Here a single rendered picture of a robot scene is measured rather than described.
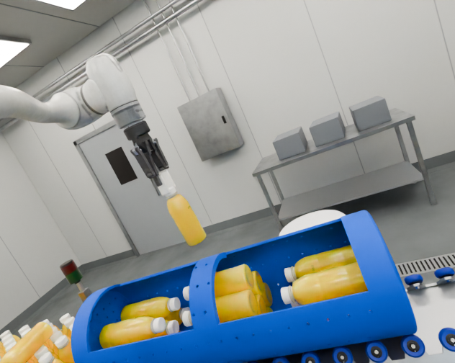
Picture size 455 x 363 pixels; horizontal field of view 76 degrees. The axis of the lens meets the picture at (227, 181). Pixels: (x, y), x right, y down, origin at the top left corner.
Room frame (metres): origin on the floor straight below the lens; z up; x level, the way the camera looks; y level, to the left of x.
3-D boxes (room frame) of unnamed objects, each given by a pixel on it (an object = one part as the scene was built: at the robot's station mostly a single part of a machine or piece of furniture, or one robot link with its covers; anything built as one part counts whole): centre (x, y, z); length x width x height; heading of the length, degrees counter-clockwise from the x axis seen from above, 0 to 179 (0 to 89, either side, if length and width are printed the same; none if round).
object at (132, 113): (0.93, 0.19, 1.69); 0.09 x 0.09 x 0.06
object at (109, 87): (0.93, 0.20, 1.80); 0.13 x 0.11 x 0.16; 65
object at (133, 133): (0.93, 0.19, 1.61); 0.08 x 0.07 x 0.09; 159
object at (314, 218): (1.09, -0.23, 1.03); 0.28 x 0.28 x 0.01
